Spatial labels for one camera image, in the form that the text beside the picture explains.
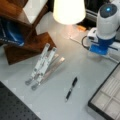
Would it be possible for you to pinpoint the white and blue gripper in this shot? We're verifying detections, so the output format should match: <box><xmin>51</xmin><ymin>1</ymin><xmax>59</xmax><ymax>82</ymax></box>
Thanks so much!
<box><xmin>87</xmin><ymin>27</ymin><xmax>120</xmax><ymax>60</ymax></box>

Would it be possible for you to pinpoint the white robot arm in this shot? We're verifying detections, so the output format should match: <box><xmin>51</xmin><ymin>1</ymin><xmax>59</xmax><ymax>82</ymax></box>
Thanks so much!
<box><xmin>87</xmin><ymin>0</ymin><xmax>120</xmax><ymax>57</ymax></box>

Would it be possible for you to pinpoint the orange block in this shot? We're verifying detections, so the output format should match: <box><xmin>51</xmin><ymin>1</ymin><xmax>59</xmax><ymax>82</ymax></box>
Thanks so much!
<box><xmin>77</xmin><ymin>26</ymin><xmax>86</xmax><ymax>31</ymax></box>

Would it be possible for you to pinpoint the black pen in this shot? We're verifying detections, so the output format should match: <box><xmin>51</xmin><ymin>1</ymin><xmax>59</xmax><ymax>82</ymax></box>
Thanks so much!
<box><xmin>65</xmin><ymin>77</ymin><xmax>78</xmax><ymax>102</ymax></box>

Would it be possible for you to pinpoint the metal ruler strip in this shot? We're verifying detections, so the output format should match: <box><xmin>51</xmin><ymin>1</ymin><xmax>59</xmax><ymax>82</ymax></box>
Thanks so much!
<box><xmin>30</xmin><ymin>56</ymin><xmax>67</xmax><ymax>91</ymax></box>

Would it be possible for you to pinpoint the white lamp shade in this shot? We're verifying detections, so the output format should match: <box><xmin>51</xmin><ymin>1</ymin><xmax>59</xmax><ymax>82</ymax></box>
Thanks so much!
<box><xmin>53</xmin><ymin>0</ymin><xmax>86</xmax><ymax>25</ymax></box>

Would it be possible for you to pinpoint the black lidded box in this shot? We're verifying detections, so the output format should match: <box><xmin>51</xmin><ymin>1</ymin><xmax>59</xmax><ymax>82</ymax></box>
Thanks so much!
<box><xmin>88</xmin><ymin>63</ymin><xmax>120</xmax><ymax>120</ymax></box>

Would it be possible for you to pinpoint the white label strip tool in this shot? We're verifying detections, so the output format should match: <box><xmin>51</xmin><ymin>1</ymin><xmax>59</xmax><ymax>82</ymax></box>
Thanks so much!
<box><xmin>25</xmin><ymin>43</ymin><xmax>50</xmax><ymax>85</ymax></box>

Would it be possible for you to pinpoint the blue book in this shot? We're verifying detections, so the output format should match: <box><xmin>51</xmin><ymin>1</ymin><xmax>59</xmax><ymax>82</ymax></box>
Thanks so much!
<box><xmin>0</xmin><ymin>17</ymin><xmax>24</xmax><ymax>46</ymax></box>

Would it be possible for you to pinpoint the wooden shelf stand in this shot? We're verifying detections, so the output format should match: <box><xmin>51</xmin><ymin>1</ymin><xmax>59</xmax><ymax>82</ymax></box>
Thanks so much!
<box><xmin>0</xmin><ymin>0</ymin><xmax>55</xmax><ymax>65</ymax></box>

